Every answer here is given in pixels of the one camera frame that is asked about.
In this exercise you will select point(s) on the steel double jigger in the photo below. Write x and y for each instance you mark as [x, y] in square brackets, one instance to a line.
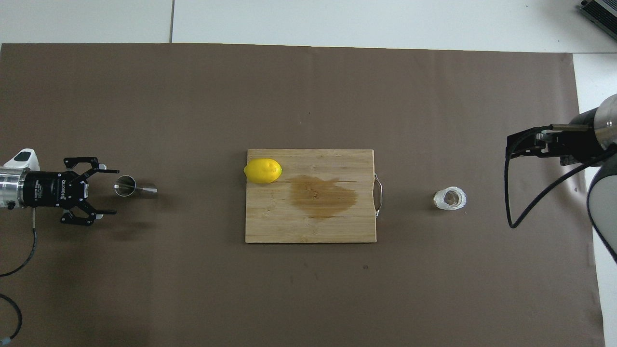
[126, 186]

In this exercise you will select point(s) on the clear textured glass cup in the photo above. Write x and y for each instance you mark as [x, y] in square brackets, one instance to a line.
[449, 198]

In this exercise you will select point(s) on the brown paper table mat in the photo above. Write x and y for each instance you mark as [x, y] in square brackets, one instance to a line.
[144, 96]

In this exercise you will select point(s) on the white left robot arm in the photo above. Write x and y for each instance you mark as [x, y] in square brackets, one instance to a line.
[12, 185]

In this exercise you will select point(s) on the yellow lemon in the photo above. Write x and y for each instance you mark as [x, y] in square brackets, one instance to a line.
[262, 170]

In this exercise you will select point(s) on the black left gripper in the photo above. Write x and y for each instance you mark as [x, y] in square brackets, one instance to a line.
[43, 190]

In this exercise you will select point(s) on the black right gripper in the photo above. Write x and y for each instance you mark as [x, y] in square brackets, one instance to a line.
[578, 144]

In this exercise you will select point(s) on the grey ribbed metal device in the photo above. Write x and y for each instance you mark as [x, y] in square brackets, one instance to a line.
[602, 12]

